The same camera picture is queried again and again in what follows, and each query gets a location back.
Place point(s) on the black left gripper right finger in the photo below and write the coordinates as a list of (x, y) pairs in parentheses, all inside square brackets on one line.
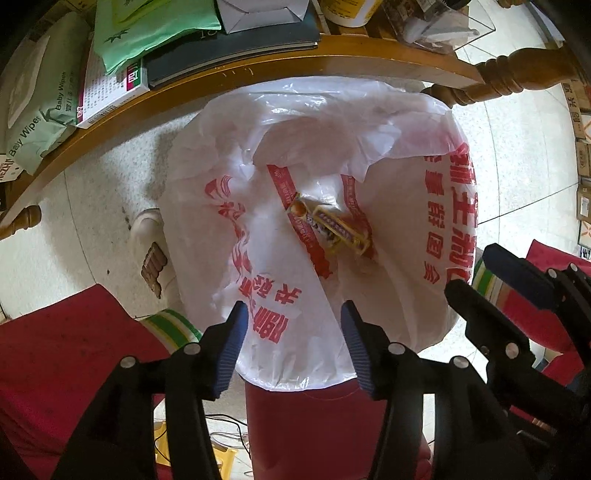
[(390, 372)]

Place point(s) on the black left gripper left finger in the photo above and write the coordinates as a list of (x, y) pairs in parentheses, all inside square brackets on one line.
[(200, 372)]

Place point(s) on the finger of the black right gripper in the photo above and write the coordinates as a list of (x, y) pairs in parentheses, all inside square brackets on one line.
[(505, 347), (565, 292)]

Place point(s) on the yellow snack bar wrapper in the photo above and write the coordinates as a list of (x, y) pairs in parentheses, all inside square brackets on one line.
[(336, 227)]

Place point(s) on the white printed trash bag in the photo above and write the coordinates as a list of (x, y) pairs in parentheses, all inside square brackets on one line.
[(396, 159)]

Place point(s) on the white shoe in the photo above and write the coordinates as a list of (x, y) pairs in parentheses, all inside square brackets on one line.
[(150, 251)]

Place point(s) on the person's red trousers leg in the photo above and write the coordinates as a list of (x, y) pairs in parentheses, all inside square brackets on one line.
[(54, 360)]

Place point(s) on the red white medicine box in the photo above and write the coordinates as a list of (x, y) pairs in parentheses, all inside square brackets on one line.
[(102, 93)]

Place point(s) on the dark notebook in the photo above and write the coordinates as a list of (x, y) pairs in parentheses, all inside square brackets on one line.
[(199, 51)]

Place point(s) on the green baby wipes pack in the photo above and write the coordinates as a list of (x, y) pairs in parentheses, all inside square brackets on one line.
[(42, 105)]

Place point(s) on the green paper packet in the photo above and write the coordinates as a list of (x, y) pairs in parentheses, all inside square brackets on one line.
[(126, 30)]

